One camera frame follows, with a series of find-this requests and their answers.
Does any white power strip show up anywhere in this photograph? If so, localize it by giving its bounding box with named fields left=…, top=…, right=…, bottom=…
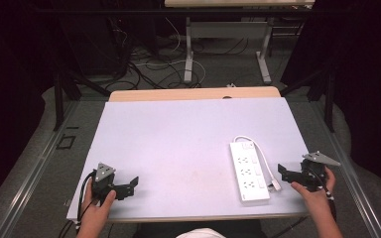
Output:
left=228, top=141, right=272, bottom=203

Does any person's left hand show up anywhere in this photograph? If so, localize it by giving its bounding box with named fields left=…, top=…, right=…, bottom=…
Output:
left=80, top=187, right=117, bottom=233

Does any white desk with metal legs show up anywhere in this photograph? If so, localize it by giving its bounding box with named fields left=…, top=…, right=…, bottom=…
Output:
left=164, top=0, right=316, bottom=85

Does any white table cover sheet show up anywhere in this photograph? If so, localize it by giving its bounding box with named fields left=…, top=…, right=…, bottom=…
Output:
left=66, top=97, right=311, bottom=222

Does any white power strip cable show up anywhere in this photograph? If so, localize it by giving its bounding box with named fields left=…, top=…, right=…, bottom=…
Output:
left=232, top=135, right=283, bottom=192

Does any person's white shirt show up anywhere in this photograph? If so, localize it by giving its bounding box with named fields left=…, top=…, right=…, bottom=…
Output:
left=175, top=227, right=228, bottom=238

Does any person's right hand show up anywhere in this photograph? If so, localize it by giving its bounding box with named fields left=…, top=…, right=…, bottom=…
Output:
left=290, top=166, right=337, bottom=213

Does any metal floor rail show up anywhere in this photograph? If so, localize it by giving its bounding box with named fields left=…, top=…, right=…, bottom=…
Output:
left=0, top=100, right=80, bottom=238
left=311, top=100, right=381, bottom=238

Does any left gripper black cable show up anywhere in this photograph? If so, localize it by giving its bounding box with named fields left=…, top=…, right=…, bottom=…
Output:
left=58, top=170, right=97, bottom=238

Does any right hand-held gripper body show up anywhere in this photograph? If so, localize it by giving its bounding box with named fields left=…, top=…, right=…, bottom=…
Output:
left=299, top=151, right=342, bottom=193

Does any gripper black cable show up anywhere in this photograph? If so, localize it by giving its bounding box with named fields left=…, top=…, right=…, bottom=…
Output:
left=309, top=167, right=338, bottom=222
left=58, top=170, right=97, bottom=238

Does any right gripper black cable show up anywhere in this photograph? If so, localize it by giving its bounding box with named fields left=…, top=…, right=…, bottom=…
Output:
left=309, top=167, right=338, bottom=222

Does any wooden table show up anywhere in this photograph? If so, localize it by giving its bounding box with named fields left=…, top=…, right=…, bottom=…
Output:
left=108, top=86, right=282, bottom=103

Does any black metal stand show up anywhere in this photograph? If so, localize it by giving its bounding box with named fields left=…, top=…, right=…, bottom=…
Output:
left=53, top=67, right=111, bottom=132
left=279, top=64, right=337, bottom=134

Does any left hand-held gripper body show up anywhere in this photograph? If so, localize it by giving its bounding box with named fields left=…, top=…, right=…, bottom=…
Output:
left=90, top=162, right=117, bottom=203

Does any square floor hatch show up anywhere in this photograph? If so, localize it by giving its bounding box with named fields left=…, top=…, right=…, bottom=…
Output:
left=56, top=134, right=77, bottom=151

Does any tangle of floor cables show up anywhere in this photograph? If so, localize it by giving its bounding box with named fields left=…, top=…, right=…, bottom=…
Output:
left=88, top=16, right=256, bottom=91

